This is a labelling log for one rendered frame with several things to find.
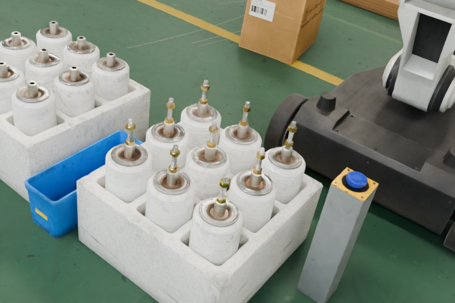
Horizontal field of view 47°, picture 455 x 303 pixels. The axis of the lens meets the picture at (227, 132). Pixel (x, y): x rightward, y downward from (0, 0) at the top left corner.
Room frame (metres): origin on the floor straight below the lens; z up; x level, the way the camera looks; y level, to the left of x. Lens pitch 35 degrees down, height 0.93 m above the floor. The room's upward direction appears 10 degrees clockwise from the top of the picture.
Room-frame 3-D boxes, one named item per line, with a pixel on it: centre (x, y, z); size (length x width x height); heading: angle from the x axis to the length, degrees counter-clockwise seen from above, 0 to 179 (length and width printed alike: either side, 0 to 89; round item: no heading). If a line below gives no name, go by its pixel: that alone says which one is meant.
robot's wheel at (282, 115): (1.28, -0.17, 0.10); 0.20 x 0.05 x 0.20; 151
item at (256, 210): (0.82, -0.07, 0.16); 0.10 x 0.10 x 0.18
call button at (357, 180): (0.79, -0.26, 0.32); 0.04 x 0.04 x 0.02
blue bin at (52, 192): (0.95, 0.31, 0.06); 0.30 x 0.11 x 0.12; 149
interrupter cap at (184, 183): (0.78, 0.09, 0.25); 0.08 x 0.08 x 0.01
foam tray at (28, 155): (1.17, 0.49, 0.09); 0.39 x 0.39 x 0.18; 58
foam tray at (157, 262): (0.88, 0.03, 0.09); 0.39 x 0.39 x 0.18; 58
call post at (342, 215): (0.79, -0.26, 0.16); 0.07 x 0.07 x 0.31; 58
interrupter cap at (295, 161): (0.92, -0.13, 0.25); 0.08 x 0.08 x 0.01
